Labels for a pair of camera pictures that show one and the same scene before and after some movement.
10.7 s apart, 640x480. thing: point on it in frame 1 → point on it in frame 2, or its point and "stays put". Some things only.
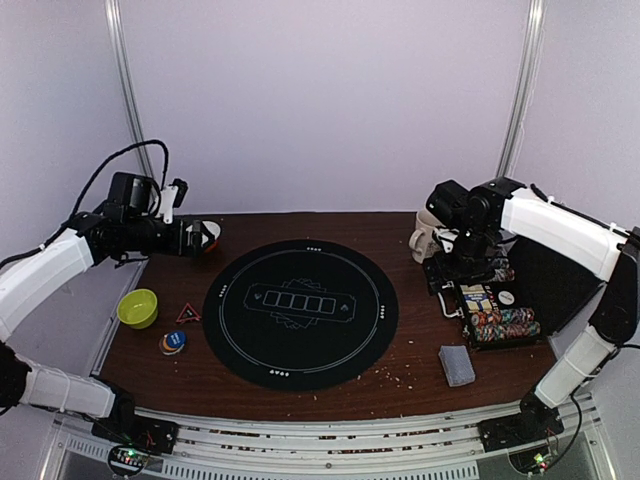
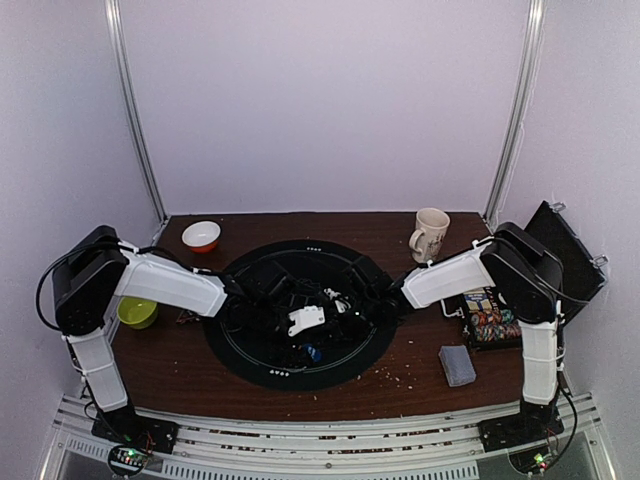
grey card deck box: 457,364 stays put
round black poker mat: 300,314 stays put
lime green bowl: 138,308 stays put
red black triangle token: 187,314 stays put
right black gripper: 447,269 → 347,323
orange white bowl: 213,227 stays put
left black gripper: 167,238 → 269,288
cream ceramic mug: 422,235 stays put
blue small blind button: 176,339 → 314,353
